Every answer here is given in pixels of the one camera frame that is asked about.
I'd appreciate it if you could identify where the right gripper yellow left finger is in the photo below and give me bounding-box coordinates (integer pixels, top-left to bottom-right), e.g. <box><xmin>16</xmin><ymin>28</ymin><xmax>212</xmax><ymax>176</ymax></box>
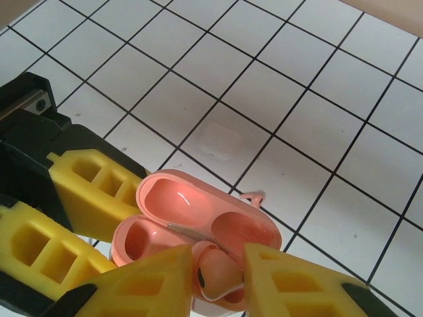
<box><xmin>42</xmin><ymin>246</ymin><xmax>194</xmax><ymax>317</ymax></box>

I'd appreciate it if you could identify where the pink wireless earbud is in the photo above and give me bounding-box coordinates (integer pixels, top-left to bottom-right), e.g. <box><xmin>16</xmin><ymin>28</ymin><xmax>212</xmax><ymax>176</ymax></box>
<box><xmin>191</xmin><ymin>240</ymin><xmax>246</xmax><ymax>302</ymax></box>
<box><xmin>238</xmin><ymin>190</ymin><xmax>266</xmax><ymax>208</ymax></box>

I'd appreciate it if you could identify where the pink earbud charging case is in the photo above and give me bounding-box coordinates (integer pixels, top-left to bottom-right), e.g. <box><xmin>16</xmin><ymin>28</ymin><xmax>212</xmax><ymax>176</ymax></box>
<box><xmin>110</xmin><ymin>168</ymin><xmax>282</xmax><ymax>317</ymax></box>

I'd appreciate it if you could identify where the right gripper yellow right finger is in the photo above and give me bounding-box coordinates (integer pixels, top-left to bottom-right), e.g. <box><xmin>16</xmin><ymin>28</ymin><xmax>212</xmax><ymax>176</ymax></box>
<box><xmin>242</xmin><ymin>242</ymin><xmax>396</xmax><ymax>317</ymax></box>

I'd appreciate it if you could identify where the white earbud charging case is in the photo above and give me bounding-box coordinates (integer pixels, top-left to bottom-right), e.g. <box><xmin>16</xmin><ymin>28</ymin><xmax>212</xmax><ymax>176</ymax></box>
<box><xmin>197</xmin><ymin>121</ymin><xmax>245</xmax><ymax>162</ymax></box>

